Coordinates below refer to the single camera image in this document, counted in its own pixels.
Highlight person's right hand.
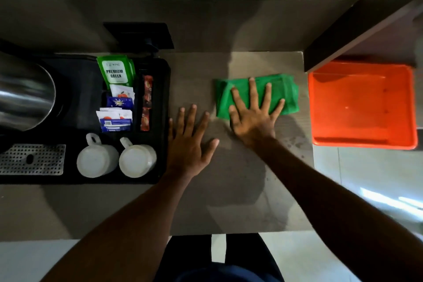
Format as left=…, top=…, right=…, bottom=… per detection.
left=228, top=77, right=286, bottom=148

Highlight person's left hand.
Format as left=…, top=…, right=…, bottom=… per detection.
left=165, top=104, right=220, bottom=180

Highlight green cleaning cloth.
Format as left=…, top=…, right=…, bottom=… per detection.
left=215, top=74, right=300, bottom=120

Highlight person's left forearm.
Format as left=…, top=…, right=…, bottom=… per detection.
left=40, top=170, right=199, bottom=282

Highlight person's right forearm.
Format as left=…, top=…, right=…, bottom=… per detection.
left=248, top=136, right=423, bottom=282

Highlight red coffee stick sachet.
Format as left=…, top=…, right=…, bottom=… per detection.
left=140, top=107, right=151, bottom=132
left=142, top=75, right=154, bottom=109

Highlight white ceramic cup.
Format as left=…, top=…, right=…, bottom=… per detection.
left=76, top=133, right=120, bottom=179
left=119, top=137, right=157, bottom=179

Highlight white sachet with orange print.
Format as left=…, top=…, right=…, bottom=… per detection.
left=99, top=107, right=133, bottom=121
left=109, top=84, right=135, bottom=101

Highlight white sachet with blue label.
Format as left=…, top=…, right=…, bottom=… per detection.
left=96, top=110, right=133, bottom=133

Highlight dark blue sachet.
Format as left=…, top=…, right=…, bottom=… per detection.
left=106, top=96, right=135, bottom=111

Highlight green tea packet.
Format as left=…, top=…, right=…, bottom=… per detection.
left=96, top=54, right=136, bottom=90

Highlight orange plastic bin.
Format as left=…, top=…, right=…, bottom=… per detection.
left=308, top=60, right=419, bottom=151

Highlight black serving tray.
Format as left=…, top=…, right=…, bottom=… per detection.
left=0, top=53, right=172, bottom=185

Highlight person's dark trousers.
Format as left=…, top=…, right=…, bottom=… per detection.
left=154, top=233, right=285, bottom=282

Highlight person's blue shirt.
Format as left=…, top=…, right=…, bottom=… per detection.
left=174, top=265, right=265, bottom=282

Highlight perforated metal drip plate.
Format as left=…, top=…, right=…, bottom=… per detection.
left=0, top=143, right=67, bottom=176

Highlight dark wooden cabinet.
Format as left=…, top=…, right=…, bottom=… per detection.
left=304, top=0, right=423, bottom=73

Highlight stainless steel kettle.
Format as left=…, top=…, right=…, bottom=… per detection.
left=0, top=50, right=57, bottom=132

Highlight black wall socket plate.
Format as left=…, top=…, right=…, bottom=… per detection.
left=103, top=22, right=175, bottom=52

